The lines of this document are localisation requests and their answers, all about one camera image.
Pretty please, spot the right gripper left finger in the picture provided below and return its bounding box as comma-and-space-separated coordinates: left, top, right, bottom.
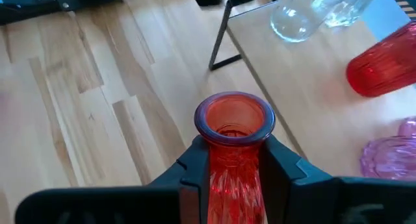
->
14, 135, 211, 224

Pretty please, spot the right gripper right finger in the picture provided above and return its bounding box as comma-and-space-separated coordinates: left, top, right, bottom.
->
259, 134, 416, 224

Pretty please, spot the pink flared diamond-pattern vase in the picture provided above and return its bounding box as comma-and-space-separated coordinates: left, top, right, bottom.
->
359, 135, 416, 182

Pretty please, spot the round red flared glass vase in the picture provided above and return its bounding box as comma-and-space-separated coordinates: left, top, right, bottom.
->
194, 90, 276, 224

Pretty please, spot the pink ribbed glass vase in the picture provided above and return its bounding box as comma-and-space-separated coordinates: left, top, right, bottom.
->
398, 116, 416, 139

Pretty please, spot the red ribbed glass vase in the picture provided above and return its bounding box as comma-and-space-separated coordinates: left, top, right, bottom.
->
346, 21, 416, 98

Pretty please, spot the clear ribbed glass jar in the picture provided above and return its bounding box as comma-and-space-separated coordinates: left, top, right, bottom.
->
270, 0, 350, 44

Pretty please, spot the clear conical glass vase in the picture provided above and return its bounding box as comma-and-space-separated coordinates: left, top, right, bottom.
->
323, 0, 380, 29

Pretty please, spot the yellow black hazard strip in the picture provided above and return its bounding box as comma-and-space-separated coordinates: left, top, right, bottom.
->
388, 0, 416, 20

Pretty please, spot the wooden shelf black metal frame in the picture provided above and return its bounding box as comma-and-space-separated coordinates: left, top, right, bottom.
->
207, 0, 416, 182

